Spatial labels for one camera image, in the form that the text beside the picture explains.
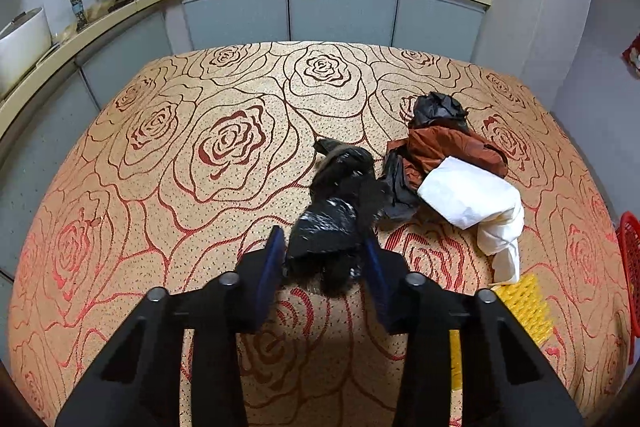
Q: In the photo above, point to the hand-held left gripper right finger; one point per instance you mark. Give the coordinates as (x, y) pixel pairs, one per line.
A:
(380, 292)

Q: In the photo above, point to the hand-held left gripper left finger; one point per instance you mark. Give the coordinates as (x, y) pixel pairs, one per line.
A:
(267, 282)

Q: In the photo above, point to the red plastic basket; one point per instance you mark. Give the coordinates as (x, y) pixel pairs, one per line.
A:
(631, 257)

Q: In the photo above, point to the white cloth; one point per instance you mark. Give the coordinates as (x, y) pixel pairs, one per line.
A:
(465, 197)

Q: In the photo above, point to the rose pattern tablecloth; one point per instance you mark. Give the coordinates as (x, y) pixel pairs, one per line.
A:
(150, 207)

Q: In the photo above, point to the yellow bumpy plastic sheet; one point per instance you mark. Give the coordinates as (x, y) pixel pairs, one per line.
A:
(525, 312)

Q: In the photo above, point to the brown-orange cloth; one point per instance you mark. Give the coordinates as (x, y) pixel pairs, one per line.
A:
(450, 147)

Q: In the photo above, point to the dark snack packet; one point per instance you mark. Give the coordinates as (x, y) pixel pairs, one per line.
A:
(78, 7)

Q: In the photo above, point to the white rice cooker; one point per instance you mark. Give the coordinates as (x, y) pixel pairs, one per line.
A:
(22, 52)

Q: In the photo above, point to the red hanging ornament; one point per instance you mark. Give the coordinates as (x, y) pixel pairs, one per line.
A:
(632, 57)

